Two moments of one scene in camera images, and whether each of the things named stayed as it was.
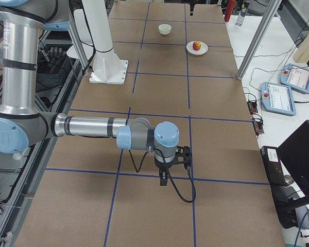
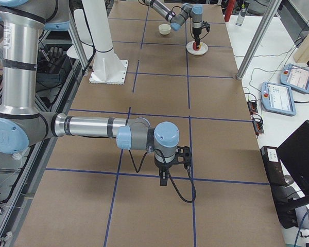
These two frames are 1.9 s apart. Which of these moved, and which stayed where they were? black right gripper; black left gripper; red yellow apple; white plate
Moved: black left gripper
Stayed: red yellow apple; black right gripper; white plate
